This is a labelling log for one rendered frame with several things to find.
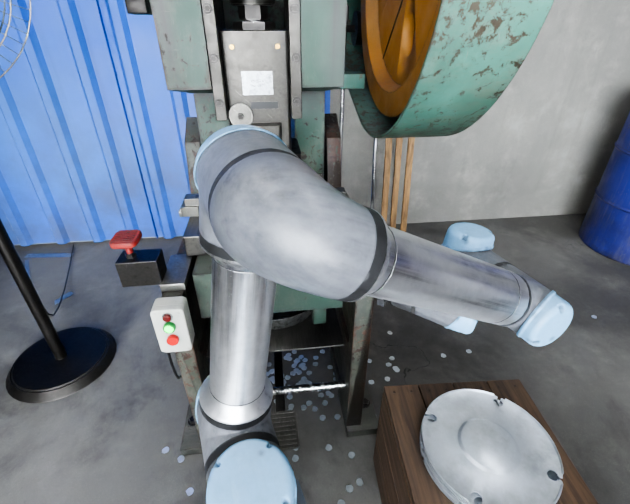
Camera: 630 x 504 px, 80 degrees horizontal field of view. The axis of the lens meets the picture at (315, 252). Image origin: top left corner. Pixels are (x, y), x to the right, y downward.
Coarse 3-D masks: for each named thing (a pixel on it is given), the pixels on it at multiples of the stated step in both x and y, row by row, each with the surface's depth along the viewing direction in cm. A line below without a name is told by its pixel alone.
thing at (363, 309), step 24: (336, 120) 135; (336, 144) 131; (336, 168) 134; (336, 312) 132; (360, 312) 100; (360, 336) 105; (336, 360) 147; (360, 360) 110; (360, 384) 116; (360, 408) 122; (360, 432) 126
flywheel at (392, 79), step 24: (384, 0) 106; (408, 0) 89; (432, 0) 76; (384, 24) 107; (408, 24) 93; (432, 24) 69; (384, 48) 109; (408, 48) 95; (384, 72) 107; (408, 72) 91; (384, 96) 100; (408, 96) 83
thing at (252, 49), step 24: (240, 24) 85; (264, 24) 85; (240, 48) 83; (264, 48) 84; (288, 48) 85; (240, 72) 86; (264, 72) 86; (288, 72) 87; (240, 96) 88; (264, 96) 89; (288, 96) 90; (240, 120) 90; (264, 120) 92; (288, 120) 93; (288, 144) 96
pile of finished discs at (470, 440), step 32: (448, 416) 90; (480, 416) 90; (512, 416) 90; (448, 448) 83; (480, 448) 82; (512, 448) 82; (544, 448) 83; (448, 480) 77; (480, 480) 77; (512, 480) 77; (544, 480) 77
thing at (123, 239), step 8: (120, 232) 89; (128, 232) 90; (136, 232) 90; (112, 240) 86; (120, 240) 86; (128, 240) 86; (136, 240) 87; (112, 248) 86; (120, 248) 86; (128, 248) 86
